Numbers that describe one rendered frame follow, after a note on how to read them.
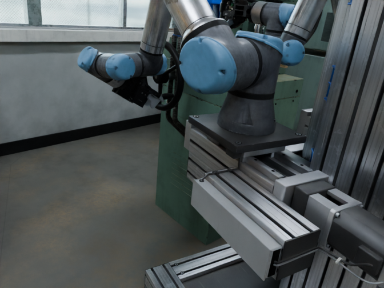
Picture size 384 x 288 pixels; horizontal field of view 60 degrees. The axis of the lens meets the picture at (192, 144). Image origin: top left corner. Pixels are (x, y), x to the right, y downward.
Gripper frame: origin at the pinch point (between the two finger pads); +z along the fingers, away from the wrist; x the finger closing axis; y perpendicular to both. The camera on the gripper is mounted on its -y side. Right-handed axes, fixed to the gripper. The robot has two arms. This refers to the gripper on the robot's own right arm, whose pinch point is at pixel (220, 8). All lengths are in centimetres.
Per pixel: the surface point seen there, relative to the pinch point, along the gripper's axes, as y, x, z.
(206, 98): -1.5, 36.4, 1.5
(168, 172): -4, 83, 23
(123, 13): -47, 10, 153
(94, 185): 14, 111, 71
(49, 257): 59, 112, 24
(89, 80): -16, 62, 146
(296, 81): -51, 27, -10
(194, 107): -1.9, 42.6, 8.5
